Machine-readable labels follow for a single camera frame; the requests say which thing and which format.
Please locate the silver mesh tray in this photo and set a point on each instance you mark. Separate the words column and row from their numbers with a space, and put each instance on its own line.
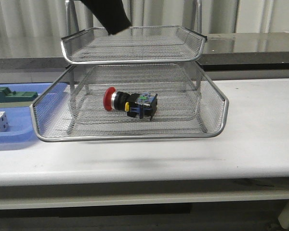
column 177, row 101
column 52, row 116
column 136, row 44

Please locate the green terminal block module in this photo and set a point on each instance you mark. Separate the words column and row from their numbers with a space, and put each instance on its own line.
column 9, row 98

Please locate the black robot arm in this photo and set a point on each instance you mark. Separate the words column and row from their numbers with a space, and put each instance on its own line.
column 110, row 13

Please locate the steel back counter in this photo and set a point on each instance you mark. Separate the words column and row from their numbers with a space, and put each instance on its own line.
column 222, row 52

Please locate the blue plastic tray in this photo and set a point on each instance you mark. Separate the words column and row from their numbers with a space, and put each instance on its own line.
column 19, row 117

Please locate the grey metal rack frame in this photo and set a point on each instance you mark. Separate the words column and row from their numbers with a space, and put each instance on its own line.
column 143, row 73

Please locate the red emergency stop button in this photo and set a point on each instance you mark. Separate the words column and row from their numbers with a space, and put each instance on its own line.
column 135, row 105

